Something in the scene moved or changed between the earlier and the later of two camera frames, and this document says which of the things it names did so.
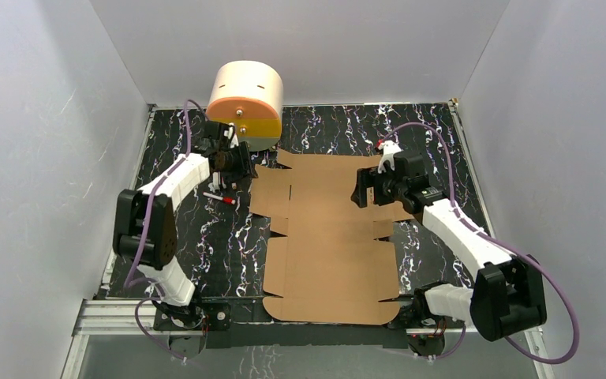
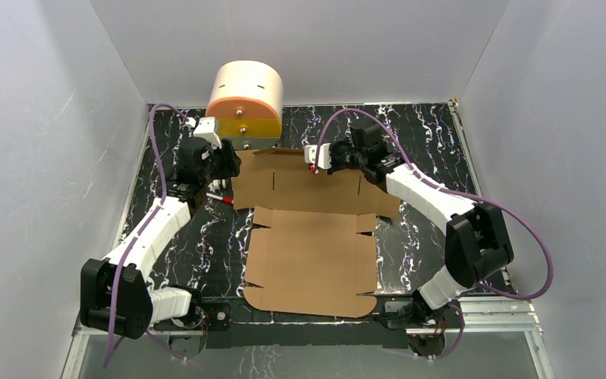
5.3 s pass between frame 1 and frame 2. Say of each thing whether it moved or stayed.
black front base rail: stayed
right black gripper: moved
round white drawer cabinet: stayed
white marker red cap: stayed
